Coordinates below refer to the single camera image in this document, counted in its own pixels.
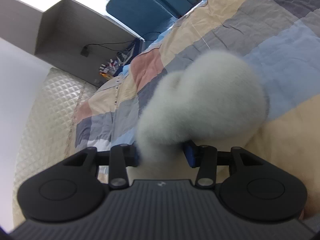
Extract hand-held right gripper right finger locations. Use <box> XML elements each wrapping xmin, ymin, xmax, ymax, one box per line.
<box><xmin>184</xmin><ymin>141</ymin><xmax>267</xmax><ymax>188</ymax></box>

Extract patchwork quilt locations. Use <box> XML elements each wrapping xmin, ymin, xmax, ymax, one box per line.
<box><xmin>74</xmin><ymin>0</ymin><xmax>320</xmax><ymax>222</ymax></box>

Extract black charger cable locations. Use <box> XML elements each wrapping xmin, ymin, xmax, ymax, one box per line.
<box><xmin>84</xmin><ymin>31</ymin><xmax>161</xmax><ymax>53</ymax></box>

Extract white bedside shelf cabinet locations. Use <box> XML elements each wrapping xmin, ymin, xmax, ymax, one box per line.
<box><xmin>0</xmin><ymin>0</ymin><xmax>146</xmax><ymax>88</ymax></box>

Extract row of small bottles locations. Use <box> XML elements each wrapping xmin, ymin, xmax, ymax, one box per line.
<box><xmin>98</xmin><ymin>57</ymin><xmax>123</xmax><ymax>80</ymax></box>

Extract blue chair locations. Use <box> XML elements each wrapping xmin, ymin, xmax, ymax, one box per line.
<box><xmin>106</xmin><ymin>0</ymin><xmax>176</xmax><ymax>42</ymax></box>

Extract cream sweater with blue stripes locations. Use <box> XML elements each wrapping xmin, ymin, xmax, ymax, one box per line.
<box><xmin>127</xmin><ymin>50</ymin><xmax>271</xmax><ymax>180</ymax></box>

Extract cream quilted headboard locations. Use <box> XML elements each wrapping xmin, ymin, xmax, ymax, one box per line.
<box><xmin>12</xmin><ymin>67</ymin><xmax>101</xmax><ymax>232</ymax></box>

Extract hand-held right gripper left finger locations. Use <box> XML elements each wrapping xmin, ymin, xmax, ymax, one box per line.
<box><xmin>61</xmin><ymin>144</ymin><xmax>139</xmax><ymax>189</ymax></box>

